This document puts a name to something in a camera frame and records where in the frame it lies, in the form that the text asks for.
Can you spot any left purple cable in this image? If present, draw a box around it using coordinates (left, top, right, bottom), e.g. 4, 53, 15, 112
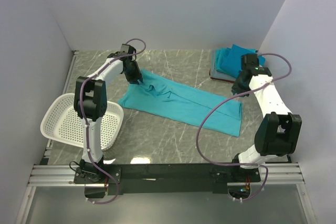
81, 38, 147, 205

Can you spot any folded blue t shirt top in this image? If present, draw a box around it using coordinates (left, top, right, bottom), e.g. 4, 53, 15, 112
222, 45, 258, 78

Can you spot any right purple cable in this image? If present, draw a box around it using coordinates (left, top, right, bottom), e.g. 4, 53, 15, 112
196, 52, 292, 202

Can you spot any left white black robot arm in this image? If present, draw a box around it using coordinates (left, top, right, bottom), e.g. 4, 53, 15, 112
73, 42, 143, 183

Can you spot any white perforated plastic basket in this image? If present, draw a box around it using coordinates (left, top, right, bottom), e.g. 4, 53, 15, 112
40, 93, 124, 151

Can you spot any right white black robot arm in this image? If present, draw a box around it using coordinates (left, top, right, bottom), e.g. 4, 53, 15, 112
230, 54, 302, 182

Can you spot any aluminium frame rail front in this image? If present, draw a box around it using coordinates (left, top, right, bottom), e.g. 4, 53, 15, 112
27, 163, 305, 187

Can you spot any folded red t shirt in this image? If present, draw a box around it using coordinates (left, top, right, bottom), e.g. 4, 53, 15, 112
209, 69, 236, 83

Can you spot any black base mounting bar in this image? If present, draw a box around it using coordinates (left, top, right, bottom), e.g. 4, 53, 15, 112
73, 163, 262, 198

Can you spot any folded turquoise t shirt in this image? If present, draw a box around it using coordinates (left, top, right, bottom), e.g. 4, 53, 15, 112
214, 48, 231, 73

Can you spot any turquoise t shirt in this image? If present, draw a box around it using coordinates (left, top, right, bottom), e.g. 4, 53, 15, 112
118, 70, 242, 137
214, 48, 231, 73

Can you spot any purple cable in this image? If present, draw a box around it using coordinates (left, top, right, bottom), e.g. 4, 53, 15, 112
81, 38, 147, 205
196, 52, 292, 202

